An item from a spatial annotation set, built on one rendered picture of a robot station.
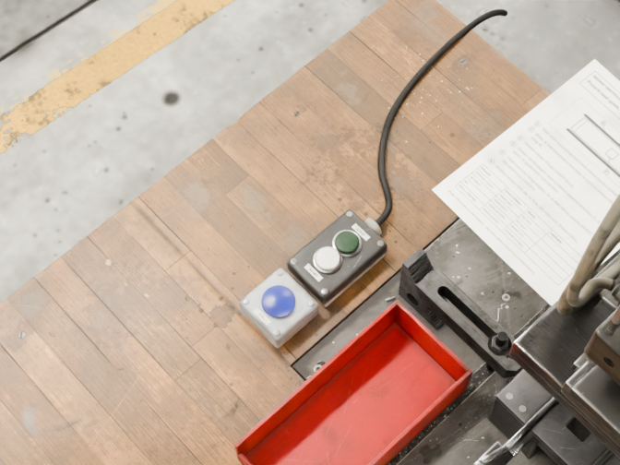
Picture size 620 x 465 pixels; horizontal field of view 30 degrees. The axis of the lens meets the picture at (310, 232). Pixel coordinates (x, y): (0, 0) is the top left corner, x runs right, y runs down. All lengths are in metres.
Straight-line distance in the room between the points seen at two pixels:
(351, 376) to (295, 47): 1.42
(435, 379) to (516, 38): 1.47
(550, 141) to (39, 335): 0.68
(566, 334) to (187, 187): 0.55
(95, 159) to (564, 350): 1.60
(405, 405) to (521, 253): 0.24
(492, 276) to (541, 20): 1.40
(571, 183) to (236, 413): 0.51
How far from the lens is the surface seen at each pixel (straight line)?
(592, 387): 1.09
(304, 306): 1.36
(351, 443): 1.33
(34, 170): 2.58
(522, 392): 1.28
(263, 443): 1.34
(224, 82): 2.63
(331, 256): 1.38
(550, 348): 1.14
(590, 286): 1.03
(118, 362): 1.39
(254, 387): 1.36
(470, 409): 1.36
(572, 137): 1.53
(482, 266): 1.43
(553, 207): 1.47
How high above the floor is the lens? 2.19
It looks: 64 degrees down
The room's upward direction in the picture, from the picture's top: 2 degrees counter-clockwise
